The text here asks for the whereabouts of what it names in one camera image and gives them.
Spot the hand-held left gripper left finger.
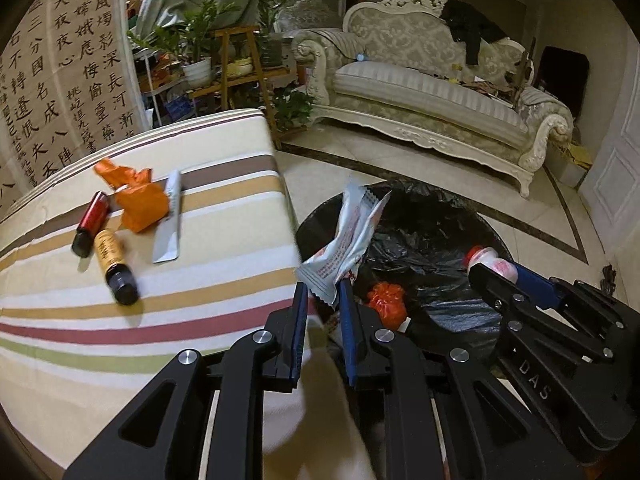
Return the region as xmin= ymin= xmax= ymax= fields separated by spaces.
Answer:
xmin=62 ymin=282 xmax=309 ymax=480

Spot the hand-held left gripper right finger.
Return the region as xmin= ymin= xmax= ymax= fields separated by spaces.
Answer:
xmin=337 ymin=277 xmax=588 ymax=480

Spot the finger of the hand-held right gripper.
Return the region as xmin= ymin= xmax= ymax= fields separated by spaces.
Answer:
xmin=515 ymin=263 xmax=626 ymax=333
xmin=469 ymin=261 xmax=613 ymax=361

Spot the small white yogurt bottle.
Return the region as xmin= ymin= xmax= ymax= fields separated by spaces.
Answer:
xmin=463 ymin=246 xmax=519 ymax=286

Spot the red plastic bag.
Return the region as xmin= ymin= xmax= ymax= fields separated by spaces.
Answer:
xmin=367 ymin=282 xmax=408 ymax=332

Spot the white red-printed snack wrapper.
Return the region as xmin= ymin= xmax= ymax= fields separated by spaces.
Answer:
xmin=295 ymin=182 xmax=392 ymax=308

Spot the trash bin with black bag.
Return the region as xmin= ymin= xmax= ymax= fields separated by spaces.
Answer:
xmin=296 ymin=180 xmax=516 ymax=361

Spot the yellow cardboard box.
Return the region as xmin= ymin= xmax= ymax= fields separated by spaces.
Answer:
xmin=545 ymin=140 xmax=593 ymax=186

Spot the white door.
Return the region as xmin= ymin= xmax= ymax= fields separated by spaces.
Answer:
xmin=580 ymin=90 xmax=640 ymax=261

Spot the silver foil packet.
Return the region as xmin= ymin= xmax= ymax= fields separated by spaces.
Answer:
xmin=151 ymin=169 xmax=184 ymax=265

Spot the orange plastic bag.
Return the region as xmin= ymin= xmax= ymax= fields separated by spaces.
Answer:
xmin=94 ymin=157 xmax=170 ymax=233

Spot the amber bottle with black cap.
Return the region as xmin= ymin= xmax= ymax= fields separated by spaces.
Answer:
xmin=94 ymin=228 xmax=139 ymax=306

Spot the small leafy floor plant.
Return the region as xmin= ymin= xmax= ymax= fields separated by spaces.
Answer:
xmin=272 ymin=90 xmax=316 ymax=133

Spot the ornate cream sofa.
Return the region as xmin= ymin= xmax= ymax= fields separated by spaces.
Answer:
xmin=291 ymin=0 xmax=575 ymax=198

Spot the red bottle with black cap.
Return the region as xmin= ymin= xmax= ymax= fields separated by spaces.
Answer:
xmin=71 ymin=191 xmax=111 ymax=256

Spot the potted plant in white pot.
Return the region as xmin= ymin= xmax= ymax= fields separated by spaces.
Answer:
xmin=127 ymin=0 xmax=241 ymax=88

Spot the black jacket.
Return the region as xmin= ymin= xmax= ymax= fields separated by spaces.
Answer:
xmin=440 ymin=0 xmax=508 ymax=66

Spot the white metal rack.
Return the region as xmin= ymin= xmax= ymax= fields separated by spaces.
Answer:
xmin=132 ymin=45 xmax=166 ymax=128

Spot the wooden plant stand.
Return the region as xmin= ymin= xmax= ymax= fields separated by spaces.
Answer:
xmin=192 ymin=25 xmax=281 ymax=151

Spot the tall green potted plant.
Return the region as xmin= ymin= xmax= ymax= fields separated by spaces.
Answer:
xmin=245 ymin=0 xmax=301 ymax=68

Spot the calligraphy folding screen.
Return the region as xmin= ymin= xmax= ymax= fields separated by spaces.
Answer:
xmin=0 ymin=0 xmax=151 ymax=216

